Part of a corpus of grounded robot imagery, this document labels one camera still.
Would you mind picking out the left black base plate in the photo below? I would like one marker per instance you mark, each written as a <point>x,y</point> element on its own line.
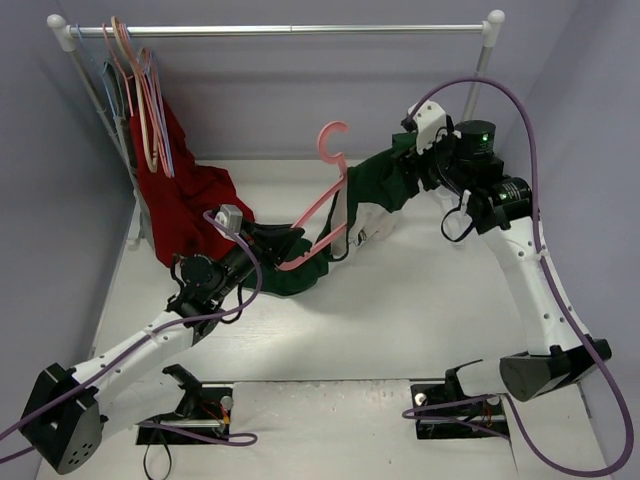
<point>211,418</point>

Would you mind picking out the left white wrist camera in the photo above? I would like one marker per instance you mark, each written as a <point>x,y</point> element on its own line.
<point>229,218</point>

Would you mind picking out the white green raglan t shirt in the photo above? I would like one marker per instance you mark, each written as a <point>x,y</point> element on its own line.
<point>369,206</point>

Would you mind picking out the white metal clothes rack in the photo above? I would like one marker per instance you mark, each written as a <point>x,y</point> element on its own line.
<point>256,80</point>

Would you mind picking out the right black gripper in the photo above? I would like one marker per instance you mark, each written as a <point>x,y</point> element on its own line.
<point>417,163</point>

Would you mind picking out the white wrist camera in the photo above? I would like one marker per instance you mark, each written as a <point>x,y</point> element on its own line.
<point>425,119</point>
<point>229,218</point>

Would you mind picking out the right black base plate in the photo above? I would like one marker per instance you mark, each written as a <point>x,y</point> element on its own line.
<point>473,420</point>

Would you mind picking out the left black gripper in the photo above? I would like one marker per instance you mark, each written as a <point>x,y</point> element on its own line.
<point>258,245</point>

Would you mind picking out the red t shirt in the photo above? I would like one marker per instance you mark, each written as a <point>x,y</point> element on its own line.
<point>177,205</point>

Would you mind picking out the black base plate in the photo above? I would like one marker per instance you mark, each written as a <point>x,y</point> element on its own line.
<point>473,420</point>
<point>211,418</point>

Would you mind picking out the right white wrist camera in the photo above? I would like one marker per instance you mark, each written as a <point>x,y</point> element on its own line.
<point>425,119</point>

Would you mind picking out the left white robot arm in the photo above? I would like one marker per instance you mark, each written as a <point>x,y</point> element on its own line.
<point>71,411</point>

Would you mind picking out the blue plastic hanger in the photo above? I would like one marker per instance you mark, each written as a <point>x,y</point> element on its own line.
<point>108,77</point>

